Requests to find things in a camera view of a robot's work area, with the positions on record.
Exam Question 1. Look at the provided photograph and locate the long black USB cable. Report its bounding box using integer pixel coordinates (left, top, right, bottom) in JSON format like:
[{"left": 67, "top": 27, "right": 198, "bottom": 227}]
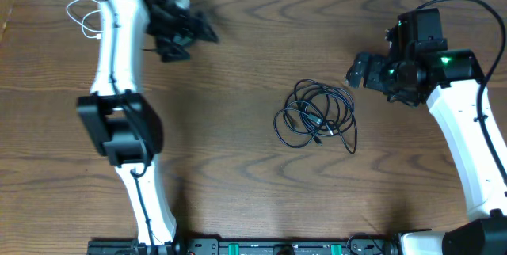
[{"left": 273, "top": 78, "right": 359, "bottom": 155}]

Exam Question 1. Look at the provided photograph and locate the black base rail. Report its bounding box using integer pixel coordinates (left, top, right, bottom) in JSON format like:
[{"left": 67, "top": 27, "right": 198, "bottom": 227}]
[{"left": 86, "top": 229, "right": 444, "bottom": 255}]

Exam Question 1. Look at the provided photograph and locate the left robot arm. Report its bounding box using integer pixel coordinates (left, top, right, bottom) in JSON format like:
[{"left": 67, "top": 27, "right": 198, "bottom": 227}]
[{"left": 76, "top": 0, "right": 219, "bottom": 254}]

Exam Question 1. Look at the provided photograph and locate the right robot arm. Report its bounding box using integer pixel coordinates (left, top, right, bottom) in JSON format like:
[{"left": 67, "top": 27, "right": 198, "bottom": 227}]
[{"left": 346, "top": 0, "right": 506, "bottom": 254}]

